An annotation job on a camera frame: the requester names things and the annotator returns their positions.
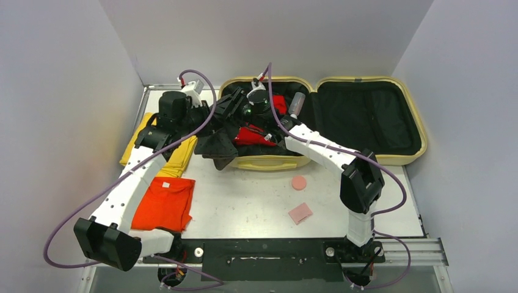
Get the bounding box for pink square sponge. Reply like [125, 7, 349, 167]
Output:
[288, 203, 313, 225]

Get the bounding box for clear plastic cup bottle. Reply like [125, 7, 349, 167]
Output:
[288, 92, 306, 118]

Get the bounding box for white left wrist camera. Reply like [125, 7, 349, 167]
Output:
[180, 79, 204, 107]

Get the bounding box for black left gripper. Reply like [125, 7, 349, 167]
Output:
[176, 100, 224, 138]

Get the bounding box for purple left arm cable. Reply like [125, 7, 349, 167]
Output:
[43, 69, 225, 292]

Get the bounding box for round pink soap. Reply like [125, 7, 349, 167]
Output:
[291, 175, 307, 190]

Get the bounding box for red printed t-shirt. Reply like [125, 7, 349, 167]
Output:
[234, 95, 288, 147]

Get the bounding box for orange folded t-shirt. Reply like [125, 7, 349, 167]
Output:
[131, 177, 195, 232]

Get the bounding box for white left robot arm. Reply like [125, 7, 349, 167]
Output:
[73, 88, 210, 271]

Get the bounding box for dark grey dotted cloth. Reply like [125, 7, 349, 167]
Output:
[194, 114, 244, 171]

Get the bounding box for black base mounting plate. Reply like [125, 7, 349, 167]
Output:
[157, 237, 385, 282]

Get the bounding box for yellow t-shirt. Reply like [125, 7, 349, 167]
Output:
[119, 112, 197, 178]

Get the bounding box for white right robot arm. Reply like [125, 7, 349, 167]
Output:
[213, 88, 385, 262]

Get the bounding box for yellow open suitcase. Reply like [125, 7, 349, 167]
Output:
[213, 75, 428, 171]

